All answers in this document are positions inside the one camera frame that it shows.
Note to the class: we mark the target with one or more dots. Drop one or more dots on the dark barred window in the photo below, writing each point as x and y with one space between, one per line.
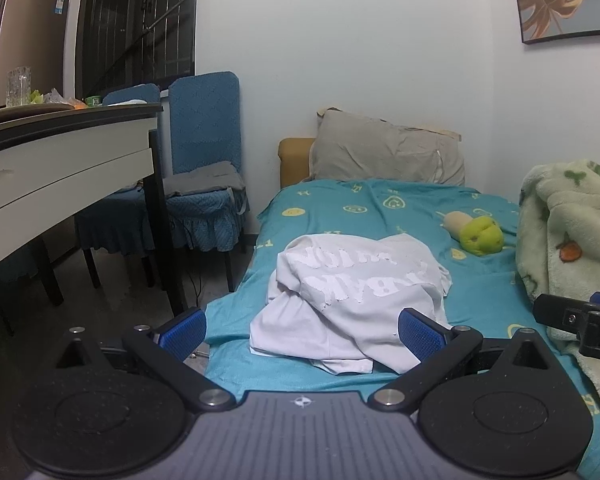
130 25

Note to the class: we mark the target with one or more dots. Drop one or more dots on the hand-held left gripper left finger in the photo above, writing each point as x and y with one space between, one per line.
182 334

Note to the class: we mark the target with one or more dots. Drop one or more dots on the grey pillow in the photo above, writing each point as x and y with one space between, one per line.
380 150

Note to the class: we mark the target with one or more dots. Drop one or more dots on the grey cloth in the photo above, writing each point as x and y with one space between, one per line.
205 177

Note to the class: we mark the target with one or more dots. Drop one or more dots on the blue covered chair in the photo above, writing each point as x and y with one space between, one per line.
115 220
205 120

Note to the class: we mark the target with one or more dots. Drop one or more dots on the green plush toy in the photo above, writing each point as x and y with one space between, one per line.
480 235

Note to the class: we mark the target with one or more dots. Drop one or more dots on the white tissue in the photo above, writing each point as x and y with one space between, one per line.
129 102

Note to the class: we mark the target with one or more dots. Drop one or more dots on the white table with black top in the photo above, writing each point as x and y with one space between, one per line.
55 160

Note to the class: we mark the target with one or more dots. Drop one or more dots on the clear glass vase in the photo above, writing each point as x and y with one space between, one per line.
19 87

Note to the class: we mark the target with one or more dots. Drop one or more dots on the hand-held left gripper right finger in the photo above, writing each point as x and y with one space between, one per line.
422 337

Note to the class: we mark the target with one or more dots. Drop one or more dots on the green can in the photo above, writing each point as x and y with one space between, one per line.
93 101

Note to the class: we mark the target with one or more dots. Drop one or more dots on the yellow headboard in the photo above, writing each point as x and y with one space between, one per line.
294 160

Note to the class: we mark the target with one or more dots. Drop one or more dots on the clear plastic bag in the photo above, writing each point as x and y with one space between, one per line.
57 97

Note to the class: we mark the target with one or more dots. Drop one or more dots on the pale green printed fleece blanket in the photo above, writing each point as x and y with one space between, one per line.
565 220

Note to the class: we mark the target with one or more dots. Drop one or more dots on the silver refrigerator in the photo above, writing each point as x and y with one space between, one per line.
30 35

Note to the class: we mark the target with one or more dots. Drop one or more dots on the bed with teal sheet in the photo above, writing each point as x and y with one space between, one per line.
380 200

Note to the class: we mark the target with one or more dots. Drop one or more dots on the white printed t-shirt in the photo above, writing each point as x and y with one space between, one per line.
350 290

